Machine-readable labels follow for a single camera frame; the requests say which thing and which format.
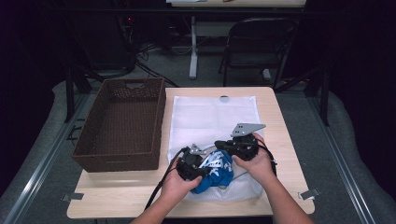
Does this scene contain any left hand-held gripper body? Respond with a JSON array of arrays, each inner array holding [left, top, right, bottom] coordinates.
[[176, 143, 208, 182]]

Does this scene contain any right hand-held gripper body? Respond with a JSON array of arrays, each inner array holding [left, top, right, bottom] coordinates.
[[230, 123, 267, 161]]

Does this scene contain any blue and white cloth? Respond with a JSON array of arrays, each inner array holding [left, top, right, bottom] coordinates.
[[190, 149, 234, 194]]

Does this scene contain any white mesh laundry bag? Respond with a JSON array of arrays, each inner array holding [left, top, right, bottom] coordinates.
[[167, 95, 265, 202]]

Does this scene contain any brown woven basket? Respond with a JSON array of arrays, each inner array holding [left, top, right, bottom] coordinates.
[[72, 77, 166, 173]]

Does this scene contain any person's left hand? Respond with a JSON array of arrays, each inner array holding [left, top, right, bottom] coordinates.
[[162, 157, 204, 208]]

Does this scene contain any person's right hand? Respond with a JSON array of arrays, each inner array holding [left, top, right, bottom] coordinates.
[[232, 133, 276, 188]]

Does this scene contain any grey metal table clamp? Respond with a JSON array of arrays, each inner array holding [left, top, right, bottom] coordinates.
[[298, 188, 320, 201], [61, 192, 84, 203]]

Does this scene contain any white desk leg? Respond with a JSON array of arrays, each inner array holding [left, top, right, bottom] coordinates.
[[189, 16, 199, 80]]

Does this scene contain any black metal stand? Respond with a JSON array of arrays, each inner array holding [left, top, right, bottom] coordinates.
[[275, 66, 331, 127], [64, 66, 106, 123]]

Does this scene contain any black folding chair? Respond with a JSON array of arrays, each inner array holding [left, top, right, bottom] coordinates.
[[218, 17, 298, 90]]

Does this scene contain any black equipment cabinet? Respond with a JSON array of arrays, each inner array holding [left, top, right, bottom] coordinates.
[[69, 12, 136, 71]]

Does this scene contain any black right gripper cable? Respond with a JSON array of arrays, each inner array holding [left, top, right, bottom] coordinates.
[[256, 139, 278, 176]]

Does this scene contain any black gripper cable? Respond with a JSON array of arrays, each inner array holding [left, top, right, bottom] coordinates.
[[144, 147, 190, 210], [256, 139, 278, 176]]

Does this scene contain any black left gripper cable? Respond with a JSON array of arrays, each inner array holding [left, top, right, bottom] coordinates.
[[144, 147, 190, 210]]

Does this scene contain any aluminium floor rail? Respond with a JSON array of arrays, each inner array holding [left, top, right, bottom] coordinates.
[[3, 92, 92, 224], [306, 96, 376, 224]]

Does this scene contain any bundle of floor cables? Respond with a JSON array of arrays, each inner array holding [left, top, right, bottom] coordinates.
[[134, 43, 180, 88]]

